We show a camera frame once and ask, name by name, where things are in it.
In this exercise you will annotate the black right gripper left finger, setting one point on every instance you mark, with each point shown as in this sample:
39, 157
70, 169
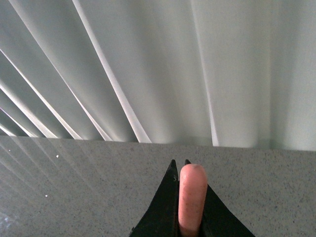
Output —
161, 217

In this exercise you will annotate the pink chopstick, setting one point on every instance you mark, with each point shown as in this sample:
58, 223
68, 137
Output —
192, 194

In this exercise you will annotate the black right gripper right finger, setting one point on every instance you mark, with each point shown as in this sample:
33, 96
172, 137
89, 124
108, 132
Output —
217, 220

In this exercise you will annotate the white pleated curtain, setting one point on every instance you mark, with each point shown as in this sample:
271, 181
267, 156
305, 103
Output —
229, 73

